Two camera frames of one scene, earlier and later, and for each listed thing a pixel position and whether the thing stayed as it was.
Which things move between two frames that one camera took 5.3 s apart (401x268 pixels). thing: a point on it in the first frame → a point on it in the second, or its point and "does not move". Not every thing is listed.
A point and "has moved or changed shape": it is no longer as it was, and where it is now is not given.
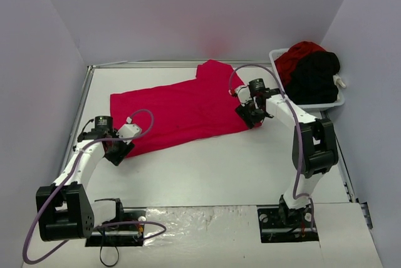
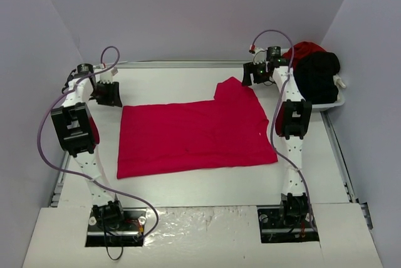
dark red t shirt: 286,62 does not move
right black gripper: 248,116 → 249,74
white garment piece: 338,81 does not move
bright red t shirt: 208,103 has moved or changed shape
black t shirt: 311,81 does not move
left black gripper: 118,152 → 106,93
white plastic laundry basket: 316,107 does not move
